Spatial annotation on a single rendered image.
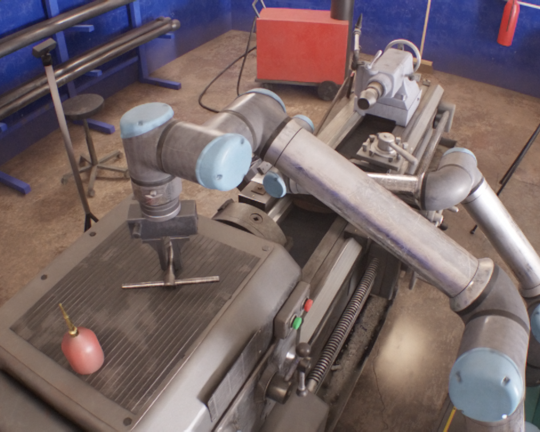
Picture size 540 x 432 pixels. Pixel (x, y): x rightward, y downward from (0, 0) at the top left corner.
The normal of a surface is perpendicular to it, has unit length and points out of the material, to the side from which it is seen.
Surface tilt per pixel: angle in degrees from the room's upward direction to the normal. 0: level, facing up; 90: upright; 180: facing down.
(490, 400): 83
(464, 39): 90
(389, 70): 0
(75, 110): 0
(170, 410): 45
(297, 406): 32
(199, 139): 21
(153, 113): 5
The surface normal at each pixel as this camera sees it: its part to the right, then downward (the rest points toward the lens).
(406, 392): 0.00, -0.76
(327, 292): 0.51, -0.44
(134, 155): -0.44, 0.59
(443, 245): 0.22, -0.39
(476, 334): -0.64, -0.75
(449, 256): 0.07, -0.20
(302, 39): -0.14, 0.64
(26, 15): 0.88, 0.31
